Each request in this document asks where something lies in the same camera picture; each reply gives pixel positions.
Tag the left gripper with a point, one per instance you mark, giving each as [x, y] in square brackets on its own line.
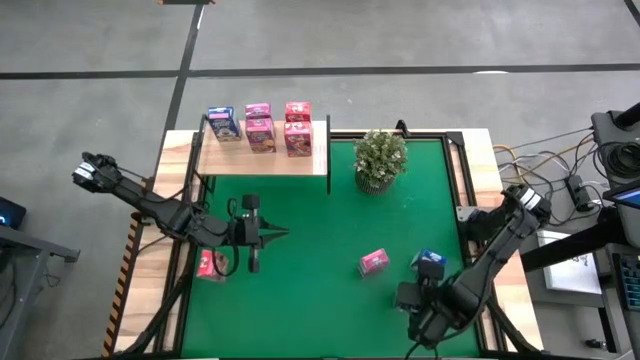
[236, 233]

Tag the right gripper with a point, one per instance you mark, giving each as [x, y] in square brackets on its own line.
[442, 305]

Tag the Froot Loops cereal box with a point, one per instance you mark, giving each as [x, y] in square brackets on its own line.
[298, 140]
[207, 265]
[298, 111]

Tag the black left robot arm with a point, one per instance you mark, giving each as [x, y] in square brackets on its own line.
[150, 205]

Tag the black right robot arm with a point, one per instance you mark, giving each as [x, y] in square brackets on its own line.
[500, 240]

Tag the wooden shelf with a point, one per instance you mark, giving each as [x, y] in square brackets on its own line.
[235, 162]

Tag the green table mat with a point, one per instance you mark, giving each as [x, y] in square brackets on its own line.
[310, 310]

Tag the grey side table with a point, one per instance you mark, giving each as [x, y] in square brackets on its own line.
[565, 320]

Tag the white sheet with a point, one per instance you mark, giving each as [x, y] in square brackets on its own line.
[570, 275]

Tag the yellow black hazard tape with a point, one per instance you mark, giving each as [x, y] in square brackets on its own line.
[120, 290]

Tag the black beam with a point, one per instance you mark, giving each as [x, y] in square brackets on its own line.
[565, 250]

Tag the potted plant in striped pot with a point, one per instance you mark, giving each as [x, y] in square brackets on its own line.
[380, 150]

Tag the black power brick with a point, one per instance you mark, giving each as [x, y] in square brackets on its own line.
[579, 192]

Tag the backlit keyboard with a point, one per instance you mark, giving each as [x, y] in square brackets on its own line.
[631, 282]

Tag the grey metal desk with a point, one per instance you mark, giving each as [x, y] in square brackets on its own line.
[30, 245]

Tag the tablet with blue screen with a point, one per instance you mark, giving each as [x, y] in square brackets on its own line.
[627, 196]

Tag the dark device with blue light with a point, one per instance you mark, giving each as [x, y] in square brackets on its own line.
[12, 212]

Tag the grey equipment stand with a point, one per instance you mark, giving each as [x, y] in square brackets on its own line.
[605, 130]

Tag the white metal bracket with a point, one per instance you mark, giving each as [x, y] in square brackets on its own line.
[462, 213]

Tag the black table frame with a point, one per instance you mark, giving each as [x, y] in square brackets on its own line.
[450, 135]

